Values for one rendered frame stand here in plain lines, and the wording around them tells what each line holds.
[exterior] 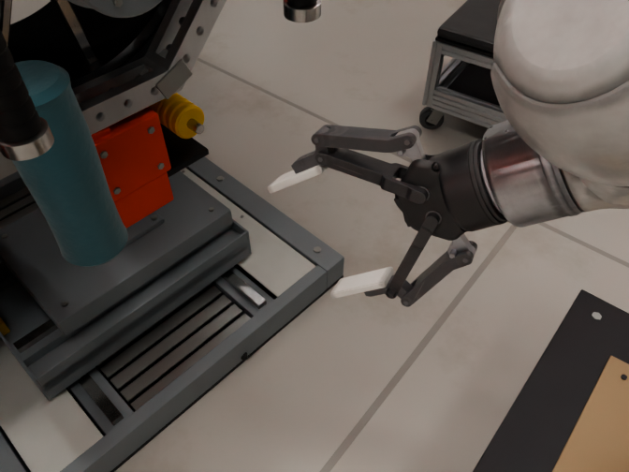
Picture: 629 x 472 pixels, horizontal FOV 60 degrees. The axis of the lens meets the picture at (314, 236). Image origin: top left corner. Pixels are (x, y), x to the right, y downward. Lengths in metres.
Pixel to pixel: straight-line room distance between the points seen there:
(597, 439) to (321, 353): 0.57
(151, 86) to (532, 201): 0.58
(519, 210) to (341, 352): 0.82
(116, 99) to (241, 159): 0.86
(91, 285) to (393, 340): 0.64
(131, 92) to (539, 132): 0.66
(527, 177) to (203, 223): 0.83
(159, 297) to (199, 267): 0.10
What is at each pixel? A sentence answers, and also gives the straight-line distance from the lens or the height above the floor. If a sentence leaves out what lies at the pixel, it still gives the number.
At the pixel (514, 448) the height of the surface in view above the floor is 0.30.
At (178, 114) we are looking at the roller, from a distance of 0.92.
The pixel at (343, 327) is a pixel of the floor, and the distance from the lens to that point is 1.25.
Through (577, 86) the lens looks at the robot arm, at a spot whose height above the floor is 0.93.
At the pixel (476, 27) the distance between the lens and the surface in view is 1.62.
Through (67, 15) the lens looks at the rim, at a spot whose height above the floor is 0.69.
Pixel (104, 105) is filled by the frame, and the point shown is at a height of 0.61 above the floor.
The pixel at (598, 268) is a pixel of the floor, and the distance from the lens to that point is 1.52.
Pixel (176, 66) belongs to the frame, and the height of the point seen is 0.62.
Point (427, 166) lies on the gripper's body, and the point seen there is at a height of 0.74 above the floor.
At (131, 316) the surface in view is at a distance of 1.13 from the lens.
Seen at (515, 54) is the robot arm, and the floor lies 0.93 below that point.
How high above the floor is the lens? 1.05
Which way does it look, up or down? 48 degrees down
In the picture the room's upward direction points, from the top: straight up
